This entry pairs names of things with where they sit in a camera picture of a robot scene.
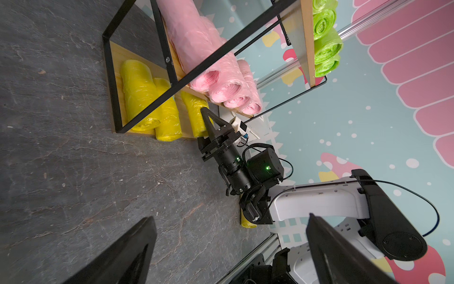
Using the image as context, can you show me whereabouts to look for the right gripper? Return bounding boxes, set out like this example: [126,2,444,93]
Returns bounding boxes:
[197,107,241,162]

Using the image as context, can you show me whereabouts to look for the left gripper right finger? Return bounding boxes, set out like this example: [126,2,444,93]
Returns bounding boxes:
[306,213,396,284]

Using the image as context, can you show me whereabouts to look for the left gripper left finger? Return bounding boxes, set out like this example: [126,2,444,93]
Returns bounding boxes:
[65,217,157,284]

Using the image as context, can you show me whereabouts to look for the yellow roll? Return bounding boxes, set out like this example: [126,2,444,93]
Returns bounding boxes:
[121,60,163,133]
[180,91,209,138]
[153,78,183,142]
[240,210,257,228]

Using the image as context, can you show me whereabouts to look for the pink roll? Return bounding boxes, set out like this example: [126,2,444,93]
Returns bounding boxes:
[157,0,223,97]
[223,94,250,109]
[195,52,245,103]
[237,59,262,115]

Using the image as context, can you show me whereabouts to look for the green roll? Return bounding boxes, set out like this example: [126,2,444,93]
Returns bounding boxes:
[315,54,341,78]
[313,8,337,40]
[312,0,338,14]
[314,28,344,65]

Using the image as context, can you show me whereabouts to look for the yellow roll front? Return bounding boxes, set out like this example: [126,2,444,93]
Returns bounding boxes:
[153,78,183,142]

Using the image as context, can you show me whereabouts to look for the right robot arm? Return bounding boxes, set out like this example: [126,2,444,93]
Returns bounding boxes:
[197,108,445,284]

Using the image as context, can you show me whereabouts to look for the wooden three-tier shelf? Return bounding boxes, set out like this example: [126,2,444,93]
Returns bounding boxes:
[102,0,327,137]

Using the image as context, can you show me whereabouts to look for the white plastic storage box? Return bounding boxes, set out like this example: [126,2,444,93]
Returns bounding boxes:
[219,106,279,143]

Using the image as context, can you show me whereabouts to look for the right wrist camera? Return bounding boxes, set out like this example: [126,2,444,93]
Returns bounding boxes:
[230,117,248,138]

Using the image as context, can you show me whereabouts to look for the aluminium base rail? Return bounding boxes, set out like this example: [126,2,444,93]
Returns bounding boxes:
[216,233,281,284]

